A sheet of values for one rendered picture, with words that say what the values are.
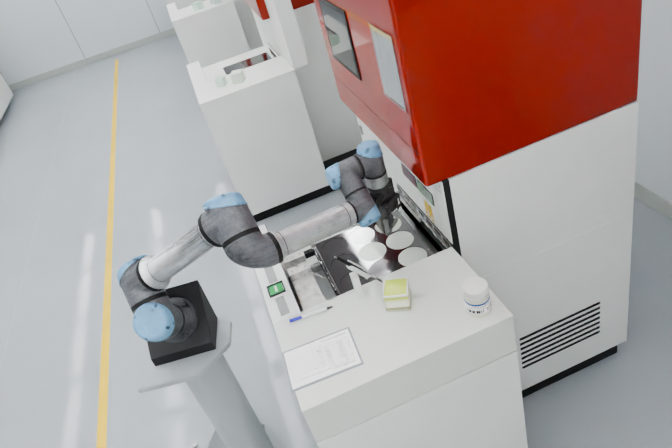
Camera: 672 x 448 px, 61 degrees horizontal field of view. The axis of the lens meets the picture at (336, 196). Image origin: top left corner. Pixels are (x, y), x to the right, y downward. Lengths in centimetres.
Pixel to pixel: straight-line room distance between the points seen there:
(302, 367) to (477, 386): 52
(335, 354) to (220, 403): 71
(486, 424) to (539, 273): 57
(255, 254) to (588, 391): 164
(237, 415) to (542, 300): 122
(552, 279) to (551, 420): 65
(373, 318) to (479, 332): 31
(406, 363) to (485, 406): 38
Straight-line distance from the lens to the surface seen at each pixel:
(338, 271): 199
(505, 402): 191
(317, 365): 164
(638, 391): 272
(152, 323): 183
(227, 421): 232
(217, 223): 160
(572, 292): 234
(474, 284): 161
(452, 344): 161
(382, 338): 165
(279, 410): 285
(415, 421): 177
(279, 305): 187
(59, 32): 973
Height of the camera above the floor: 219
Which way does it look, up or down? 33 degrees down
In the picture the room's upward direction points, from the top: 17 degrees counter-clockwise
